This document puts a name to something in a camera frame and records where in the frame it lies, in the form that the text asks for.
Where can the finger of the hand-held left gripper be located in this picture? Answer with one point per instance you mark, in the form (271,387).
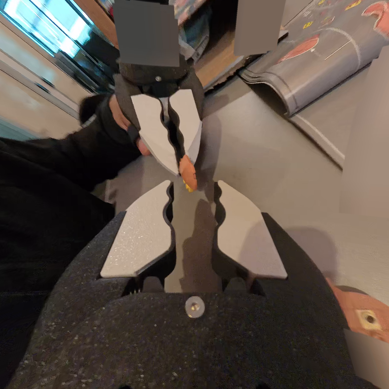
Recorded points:
(189,127)
(155,130)

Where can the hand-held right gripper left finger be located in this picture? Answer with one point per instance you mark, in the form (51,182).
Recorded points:
(140,237)

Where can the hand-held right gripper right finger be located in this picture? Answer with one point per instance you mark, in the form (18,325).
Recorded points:
(246,237)

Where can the brown curved brick piece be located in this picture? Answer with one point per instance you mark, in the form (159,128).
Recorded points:
(189,176)

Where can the grey desk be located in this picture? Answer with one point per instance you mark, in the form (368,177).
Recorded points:
(255,158)

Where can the person's left hand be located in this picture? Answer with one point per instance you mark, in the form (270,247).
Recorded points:
(120,115)

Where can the cardboard box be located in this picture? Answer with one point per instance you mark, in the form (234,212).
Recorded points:
(216,61)

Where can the clear plastic bag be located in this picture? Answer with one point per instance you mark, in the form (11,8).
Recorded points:
(194,30)

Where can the round brown brick assembly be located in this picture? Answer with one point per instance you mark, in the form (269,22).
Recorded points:
(352,301)

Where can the grey instruction booklet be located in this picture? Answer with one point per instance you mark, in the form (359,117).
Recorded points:
(316,67)

